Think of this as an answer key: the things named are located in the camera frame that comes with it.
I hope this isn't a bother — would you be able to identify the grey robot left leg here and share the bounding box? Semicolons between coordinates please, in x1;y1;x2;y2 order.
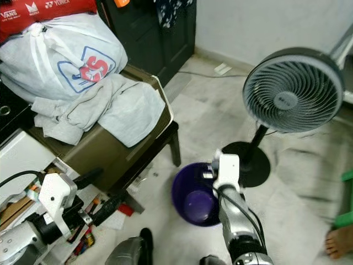
105;228;152;265

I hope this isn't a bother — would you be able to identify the white storage box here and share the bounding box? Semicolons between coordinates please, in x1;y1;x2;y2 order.
0;130;58;205

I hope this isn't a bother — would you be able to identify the person bare leg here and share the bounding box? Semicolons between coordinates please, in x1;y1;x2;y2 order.
325;224;353;260

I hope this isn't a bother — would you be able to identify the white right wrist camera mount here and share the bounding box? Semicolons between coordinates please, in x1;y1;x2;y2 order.
218;153;240;191

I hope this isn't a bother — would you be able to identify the black cabinet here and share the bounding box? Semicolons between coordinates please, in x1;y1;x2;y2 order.
97;0;197;83

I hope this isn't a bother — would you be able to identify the red logo-printed bag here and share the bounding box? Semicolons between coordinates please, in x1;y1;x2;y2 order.
0;0;99;42

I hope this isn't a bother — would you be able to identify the white drawstring bag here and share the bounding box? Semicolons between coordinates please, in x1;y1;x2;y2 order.
0;14;129;103

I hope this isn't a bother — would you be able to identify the grey towel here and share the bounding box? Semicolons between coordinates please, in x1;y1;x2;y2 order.
31;73;167;149

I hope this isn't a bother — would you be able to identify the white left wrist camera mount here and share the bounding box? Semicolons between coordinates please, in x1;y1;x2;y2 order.
38;173;78;221

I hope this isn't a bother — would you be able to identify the grey pedestal fan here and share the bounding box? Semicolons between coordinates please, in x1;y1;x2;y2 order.
221;47;345;188

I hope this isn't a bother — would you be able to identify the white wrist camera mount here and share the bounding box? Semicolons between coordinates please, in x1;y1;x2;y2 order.
38;173;78;221
218;153;240;191

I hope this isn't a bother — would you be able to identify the grey robot right leg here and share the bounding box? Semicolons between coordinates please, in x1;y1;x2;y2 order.
199;254;227;265

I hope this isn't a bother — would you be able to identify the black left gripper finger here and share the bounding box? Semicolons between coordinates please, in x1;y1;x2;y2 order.
91;190;127;226
74;168;104;191

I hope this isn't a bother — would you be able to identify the grey robot leg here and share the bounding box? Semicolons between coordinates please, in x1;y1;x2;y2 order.
105;228;152;265
199;254;227;265

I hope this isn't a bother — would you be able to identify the brown padded chair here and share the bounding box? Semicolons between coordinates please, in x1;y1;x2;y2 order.
28;65;181;213

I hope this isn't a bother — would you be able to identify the green plastic stool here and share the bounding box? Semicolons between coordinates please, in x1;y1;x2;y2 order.
334;168;353;230

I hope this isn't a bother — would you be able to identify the dark patterned garment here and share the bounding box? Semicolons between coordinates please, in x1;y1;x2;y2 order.
156;0;195;28

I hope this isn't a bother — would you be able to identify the black drawer unit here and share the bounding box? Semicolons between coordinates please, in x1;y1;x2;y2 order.
0;83;34;144

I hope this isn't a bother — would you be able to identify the purple plastic bucket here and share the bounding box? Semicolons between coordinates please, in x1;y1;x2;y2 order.
171;162;224;228

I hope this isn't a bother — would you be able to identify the striped fabric band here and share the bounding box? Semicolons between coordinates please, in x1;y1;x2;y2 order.
25;182;42;200

